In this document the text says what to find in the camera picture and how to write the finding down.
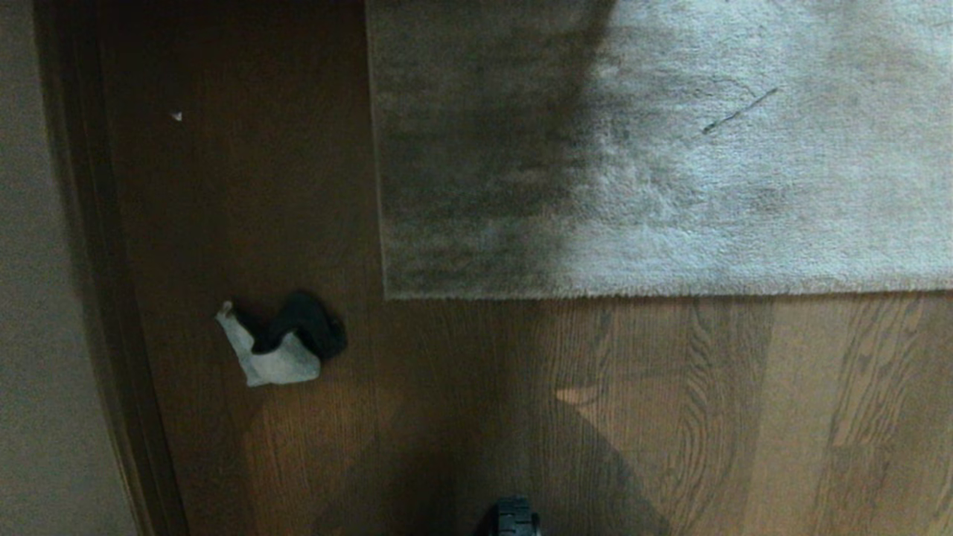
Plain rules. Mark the grey shaggy rug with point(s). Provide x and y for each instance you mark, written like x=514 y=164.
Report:
x=744 y=193

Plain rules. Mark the white and black cloth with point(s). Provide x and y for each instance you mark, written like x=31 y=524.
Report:
x=279 y=363

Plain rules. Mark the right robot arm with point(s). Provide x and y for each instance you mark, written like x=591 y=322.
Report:
x=514 y=519

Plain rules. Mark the dark wooden baseboard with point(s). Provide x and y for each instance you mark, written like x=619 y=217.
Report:
x=112 y=298

